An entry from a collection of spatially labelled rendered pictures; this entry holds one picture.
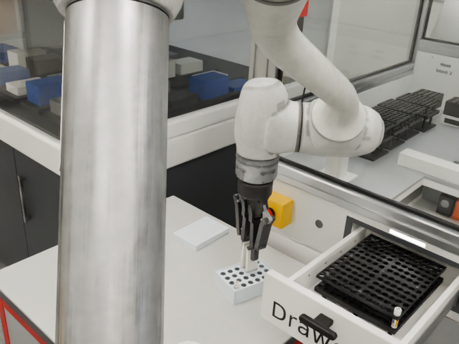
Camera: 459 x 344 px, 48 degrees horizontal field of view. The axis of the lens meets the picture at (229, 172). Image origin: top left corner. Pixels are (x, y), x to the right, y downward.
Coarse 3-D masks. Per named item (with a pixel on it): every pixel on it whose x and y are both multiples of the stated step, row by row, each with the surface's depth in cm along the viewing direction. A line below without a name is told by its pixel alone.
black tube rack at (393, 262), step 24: (384, 240) 116; (360, 264) 107; (384, 264) 108; (408, 264) 114; (432, 264) 109; (336, 288) 105; (360, 288) 101; (384, 288) 106; (408, 288) 102; (432, 288) 106; (360, 312) 99; (408, 312) 99
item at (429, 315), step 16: (352, 240) 119; (368, 240) 124; (320, 256) 110; (336, 256) 115; (304, 272) 105; (448, 272) 112; (448, 288) 103; (336, 304) 105; (432, 304) 98; (448, 304) 102; (416, 320) 102; (432, 320) 97; (400, 336) 98; (416, 336) 91
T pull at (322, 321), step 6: (300, 318) 91; (306, 318) 90; (312, 318) 90; (318, 318) 90; (324, 318) 90; (330, 318) 91; (306, 324) 90; (312, 324) 89; (318, 324) 89; (324, 324) 89; (330, 324) 90; (318, 330) 89; (324, 330) 88; (330, 330) 88; (330, 336) 87; (336, 336) 87
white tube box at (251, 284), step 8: (264, 264) 123; (216, 272) 119; (224, 272) 120; (232, 272) 120; (240, 272) 121; (248, 272) 120; (256, 272) 120; (264, 272) 121; (216, 280) 120; (224, 280) 117; (232, 280) 117; (240, 280) 118; (248, 280) 118; (256, 280) 119; (224, 288) 117; (232, 288) 115; (240, 288) 115; (248, 288) 115; (256, 288) 117; (232, 296) 115; (240, 296) 115; (248, 296) 117
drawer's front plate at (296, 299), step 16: (272, 272) 99; (272, 288) 99; (288, 288) 96; (304, 288) 95; (272, 304) 100; (288, 304) 97; (304, 304) 94; (320, 304) 91; (272, 320) 102; (288, 320) 98; (336, 320) 90; (352, 320) 88; (304, 336) 97; (352, 336) 89; (368, 336) 86; (384, 336) 85
